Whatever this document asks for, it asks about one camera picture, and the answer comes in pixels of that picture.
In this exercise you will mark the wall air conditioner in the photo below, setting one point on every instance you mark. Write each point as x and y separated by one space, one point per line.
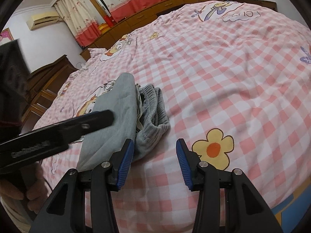
43 19

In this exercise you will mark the pink checked printed blanket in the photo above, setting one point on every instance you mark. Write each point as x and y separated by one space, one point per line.
230 77

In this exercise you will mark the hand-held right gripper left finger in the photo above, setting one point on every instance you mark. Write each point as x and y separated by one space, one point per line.
125 165

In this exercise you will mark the person's left hand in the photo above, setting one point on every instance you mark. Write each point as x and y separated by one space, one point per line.
36 196

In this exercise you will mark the framed wall picture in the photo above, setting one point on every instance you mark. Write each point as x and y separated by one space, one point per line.
6 36

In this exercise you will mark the black television screen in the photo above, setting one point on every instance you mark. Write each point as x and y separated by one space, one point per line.
20 55

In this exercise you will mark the red and yellow plastic item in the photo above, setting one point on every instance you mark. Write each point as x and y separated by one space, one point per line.
108 23

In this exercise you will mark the long wooden cabinet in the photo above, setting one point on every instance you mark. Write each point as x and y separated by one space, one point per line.
145 17

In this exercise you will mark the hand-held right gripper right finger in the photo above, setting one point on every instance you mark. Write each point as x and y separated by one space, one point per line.
183 165

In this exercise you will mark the dark wooden wardrobe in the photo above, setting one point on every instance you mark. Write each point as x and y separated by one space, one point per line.
46 89

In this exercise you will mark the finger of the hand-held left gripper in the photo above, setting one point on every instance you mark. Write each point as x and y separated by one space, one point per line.
92 122

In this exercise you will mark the grey pants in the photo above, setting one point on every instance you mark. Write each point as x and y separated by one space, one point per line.
121 102

